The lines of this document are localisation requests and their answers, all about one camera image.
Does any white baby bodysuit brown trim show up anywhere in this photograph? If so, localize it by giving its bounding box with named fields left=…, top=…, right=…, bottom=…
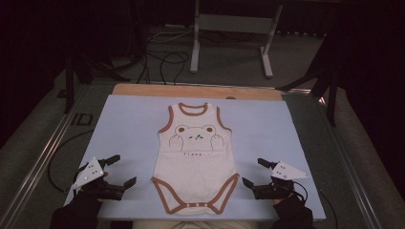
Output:
left=150, top=102, right=241, bottom=216

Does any hand-held gripper cable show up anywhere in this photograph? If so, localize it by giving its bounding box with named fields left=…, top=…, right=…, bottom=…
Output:
left=74, top=162, right=91, bottom=189
left=291, top=179, right=309, bottom=203

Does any left hand-held gripper cable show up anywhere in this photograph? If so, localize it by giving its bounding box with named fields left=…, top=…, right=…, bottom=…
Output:
left=74, top=162, right=91, bottom=189

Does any thin black cable loop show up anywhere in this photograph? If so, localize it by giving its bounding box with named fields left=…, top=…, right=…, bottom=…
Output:
left=47, top=129, right=96, bottom=195

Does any white metal stand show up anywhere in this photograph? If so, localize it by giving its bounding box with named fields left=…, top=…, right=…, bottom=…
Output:
left=189, top=0, right=284, bottom=79

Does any white cable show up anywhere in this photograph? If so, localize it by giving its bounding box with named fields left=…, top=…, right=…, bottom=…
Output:
left=147, top=28, right=194, bottom=44

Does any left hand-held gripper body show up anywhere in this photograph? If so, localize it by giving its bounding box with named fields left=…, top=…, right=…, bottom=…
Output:
left=72, top=156, right=126, bottom=201

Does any right hand-held gripper cable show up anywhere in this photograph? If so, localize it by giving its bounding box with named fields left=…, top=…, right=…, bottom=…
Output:
left=291, top=179, right=309, bottom=203

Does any light blue mat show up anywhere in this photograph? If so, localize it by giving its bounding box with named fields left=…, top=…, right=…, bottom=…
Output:
left=63, top=94, right=327, bottom=221

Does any black looped cable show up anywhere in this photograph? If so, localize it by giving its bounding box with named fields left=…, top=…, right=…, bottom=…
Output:
left=159, top=51, right=191, bottom=86

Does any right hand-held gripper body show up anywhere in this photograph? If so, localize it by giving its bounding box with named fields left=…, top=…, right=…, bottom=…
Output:
left=252, top=160, right=310, bottom=201

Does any black tripod stand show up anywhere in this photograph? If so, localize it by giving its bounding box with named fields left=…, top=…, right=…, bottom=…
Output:
left=63, top=47, right=132, bottom=115

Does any black angled stand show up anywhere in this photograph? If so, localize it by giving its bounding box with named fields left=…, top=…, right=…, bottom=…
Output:
left=276, top=31, right=339, bottom=127

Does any person's right hand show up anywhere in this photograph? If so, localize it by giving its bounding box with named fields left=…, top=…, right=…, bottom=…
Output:
left=272, top=195, right=292, bottom=205

